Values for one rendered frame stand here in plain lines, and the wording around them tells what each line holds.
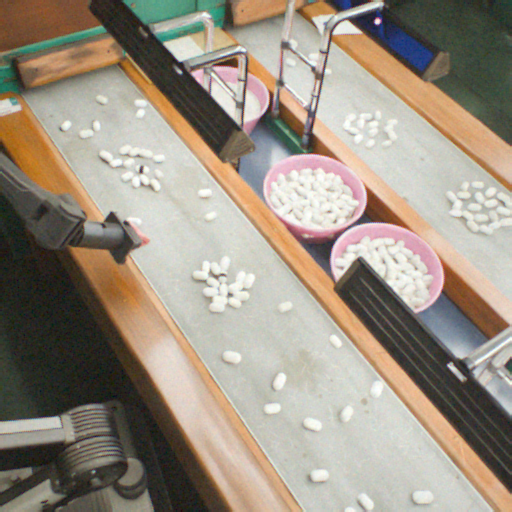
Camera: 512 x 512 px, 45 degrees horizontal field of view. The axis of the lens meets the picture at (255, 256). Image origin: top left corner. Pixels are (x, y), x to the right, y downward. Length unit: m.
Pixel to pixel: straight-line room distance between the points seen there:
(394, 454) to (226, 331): 0.42
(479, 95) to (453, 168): 1.69
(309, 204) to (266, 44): 0.70
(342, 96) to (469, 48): 1.95
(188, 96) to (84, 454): 0.72
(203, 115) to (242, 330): 0.46
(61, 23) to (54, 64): 0.11
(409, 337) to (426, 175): 0.85
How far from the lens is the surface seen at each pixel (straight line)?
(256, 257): 1.47
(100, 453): 1.19
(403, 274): 1.53
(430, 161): 1.82
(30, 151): 1.71
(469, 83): 3.55
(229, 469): 1.19
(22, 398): 2.16
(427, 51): 1.56
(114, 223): 1.31
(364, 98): 1.97
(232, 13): 2.08
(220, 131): 1.24
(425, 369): 0.99
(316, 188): 1.65
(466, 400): 0.97
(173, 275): 1.43
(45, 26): 1.87
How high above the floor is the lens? 1.89
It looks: 52 degrees down
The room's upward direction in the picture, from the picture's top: 8 degrees clockwise
